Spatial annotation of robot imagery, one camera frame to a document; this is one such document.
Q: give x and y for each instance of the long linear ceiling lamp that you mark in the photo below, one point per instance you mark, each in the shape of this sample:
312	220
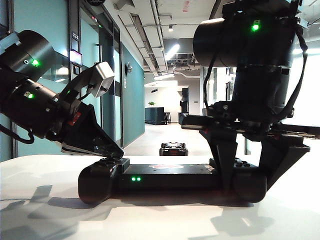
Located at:
172	52

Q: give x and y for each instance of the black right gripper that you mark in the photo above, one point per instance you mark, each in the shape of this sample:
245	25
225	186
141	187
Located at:
225	122

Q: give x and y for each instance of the dark counter with white top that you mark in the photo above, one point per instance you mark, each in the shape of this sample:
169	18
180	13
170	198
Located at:
153	115

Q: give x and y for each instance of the red ceiling marking sign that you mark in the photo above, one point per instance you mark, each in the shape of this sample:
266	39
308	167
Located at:
186	6

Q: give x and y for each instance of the glowing room display panel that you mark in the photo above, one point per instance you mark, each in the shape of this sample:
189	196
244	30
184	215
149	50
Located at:
76	57

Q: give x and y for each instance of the dark wooden bar stool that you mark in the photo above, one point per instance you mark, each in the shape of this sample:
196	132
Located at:
167	118

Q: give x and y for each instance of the white paper wall notice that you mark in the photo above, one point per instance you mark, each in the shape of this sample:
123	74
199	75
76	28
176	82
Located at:
125	83

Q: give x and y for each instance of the room number sign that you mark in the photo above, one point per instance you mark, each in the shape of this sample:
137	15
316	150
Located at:
75	36

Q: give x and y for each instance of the black remote control with joysticks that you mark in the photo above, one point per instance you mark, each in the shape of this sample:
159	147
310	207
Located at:
162	178

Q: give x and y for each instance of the black dome ceiling camera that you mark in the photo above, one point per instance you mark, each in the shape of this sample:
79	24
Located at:
95	1

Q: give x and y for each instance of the black quadruped robot dog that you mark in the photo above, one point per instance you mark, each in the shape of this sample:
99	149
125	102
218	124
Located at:
173	149

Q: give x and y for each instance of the green potted plant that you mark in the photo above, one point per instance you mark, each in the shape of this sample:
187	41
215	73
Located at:
151	103

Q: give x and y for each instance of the short linear ceiling lamp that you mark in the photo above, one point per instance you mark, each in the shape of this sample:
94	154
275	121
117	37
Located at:
163	76

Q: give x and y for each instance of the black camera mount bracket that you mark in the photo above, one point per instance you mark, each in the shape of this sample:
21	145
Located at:
77	83

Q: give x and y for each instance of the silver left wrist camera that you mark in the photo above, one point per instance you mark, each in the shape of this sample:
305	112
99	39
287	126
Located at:
103	78

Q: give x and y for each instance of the small ceiling spot light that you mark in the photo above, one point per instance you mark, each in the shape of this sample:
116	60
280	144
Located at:
170	28

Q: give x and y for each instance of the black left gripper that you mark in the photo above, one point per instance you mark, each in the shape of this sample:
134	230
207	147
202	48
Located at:
73	120

